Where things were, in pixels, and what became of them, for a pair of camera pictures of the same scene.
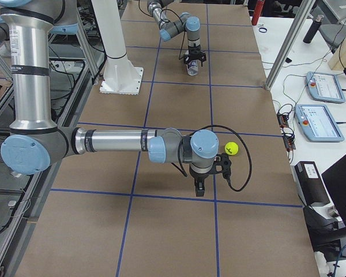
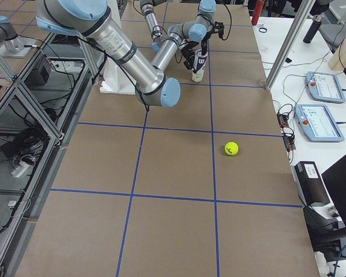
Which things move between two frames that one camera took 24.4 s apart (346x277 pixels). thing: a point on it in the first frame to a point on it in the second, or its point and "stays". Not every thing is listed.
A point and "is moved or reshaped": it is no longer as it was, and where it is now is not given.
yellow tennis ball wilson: (231, 148) stays
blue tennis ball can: (192, 67) is moved or reshaped
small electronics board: (282, 119) stays
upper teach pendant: (324, 87) stays
